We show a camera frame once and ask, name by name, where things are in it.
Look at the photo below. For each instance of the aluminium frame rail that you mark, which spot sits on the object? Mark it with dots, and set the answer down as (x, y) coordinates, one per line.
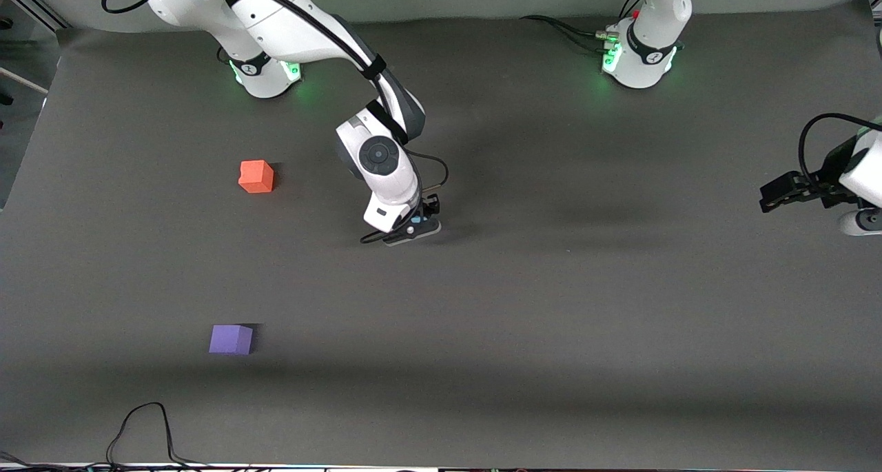
(34, 3)

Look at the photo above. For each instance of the orange foam block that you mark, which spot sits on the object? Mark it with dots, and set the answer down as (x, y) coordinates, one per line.
(255, 176)

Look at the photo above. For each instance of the dark grey table mat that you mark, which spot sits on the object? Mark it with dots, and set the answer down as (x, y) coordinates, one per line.
(482, 320)

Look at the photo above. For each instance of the purple foam block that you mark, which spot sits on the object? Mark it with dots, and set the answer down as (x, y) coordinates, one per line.
(231, 340)

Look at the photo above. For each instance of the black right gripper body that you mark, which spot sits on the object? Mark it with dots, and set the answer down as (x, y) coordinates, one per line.
(430, 205)

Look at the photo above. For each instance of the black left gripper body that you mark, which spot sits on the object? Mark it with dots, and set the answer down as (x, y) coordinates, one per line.
(821, 185)

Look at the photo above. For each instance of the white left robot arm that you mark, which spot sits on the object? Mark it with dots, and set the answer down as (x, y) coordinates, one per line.
(654, 24)

